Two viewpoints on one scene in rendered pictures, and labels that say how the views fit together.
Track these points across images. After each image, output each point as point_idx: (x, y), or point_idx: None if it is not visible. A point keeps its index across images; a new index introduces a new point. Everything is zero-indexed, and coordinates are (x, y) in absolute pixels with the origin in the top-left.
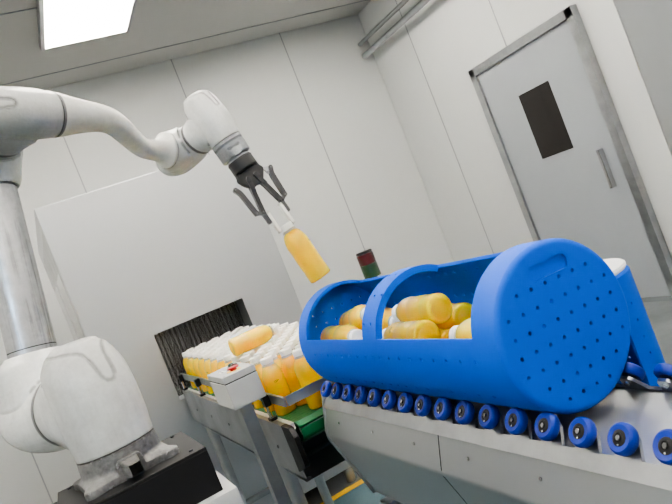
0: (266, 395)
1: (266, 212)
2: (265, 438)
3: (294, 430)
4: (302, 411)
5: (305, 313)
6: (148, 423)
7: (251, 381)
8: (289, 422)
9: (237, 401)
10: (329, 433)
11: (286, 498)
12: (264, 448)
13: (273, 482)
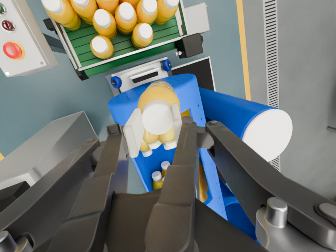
0: (52, 27)
1: (129, 155)
2: (51, 46)
3: (82, 77)
4: (88, 45)
5: (124, 118)
6: None
7: (43, 68)
8: (77, 62)
9: (28, 74)
10: (108, 81)
11: (65, 51)
12: (50, 48)
13: (56, 51)
